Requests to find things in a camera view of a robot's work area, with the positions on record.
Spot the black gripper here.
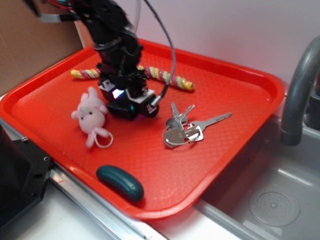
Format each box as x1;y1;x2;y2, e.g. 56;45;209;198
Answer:
96;58;151;104

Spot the black box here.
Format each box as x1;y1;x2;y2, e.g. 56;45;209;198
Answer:
107;95;138;121

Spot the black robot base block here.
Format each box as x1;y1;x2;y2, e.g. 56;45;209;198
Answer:
0;127;53;230

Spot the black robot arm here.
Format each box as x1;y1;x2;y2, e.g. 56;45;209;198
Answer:
25;0;149;99

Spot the silver key bunch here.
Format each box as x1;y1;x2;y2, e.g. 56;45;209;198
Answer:
162;102;232;148

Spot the red plastic tray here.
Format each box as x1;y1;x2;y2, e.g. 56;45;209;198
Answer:
0;46;285;220

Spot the dark green toy pickle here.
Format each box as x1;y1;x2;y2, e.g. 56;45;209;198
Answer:
96;164;145;202

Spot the brown cardboard panel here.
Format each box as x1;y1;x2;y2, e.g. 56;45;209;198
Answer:
0;0;83;95

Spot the grey sink basin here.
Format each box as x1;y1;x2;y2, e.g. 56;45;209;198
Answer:
195;116;320;240

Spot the grey faucet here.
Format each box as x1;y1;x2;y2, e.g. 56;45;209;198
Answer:
279;36;320;146

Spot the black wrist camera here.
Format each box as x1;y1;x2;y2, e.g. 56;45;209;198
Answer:
135;94;159;118

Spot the grey cable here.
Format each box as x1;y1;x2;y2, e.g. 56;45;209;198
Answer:
143;0;176;107

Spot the pink plush keychain toy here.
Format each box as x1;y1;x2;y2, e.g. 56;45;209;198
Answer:
71;86;114;149

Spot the colourful rope toy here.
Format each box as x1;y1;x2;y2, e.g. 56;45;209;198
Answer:
70;65;195;92

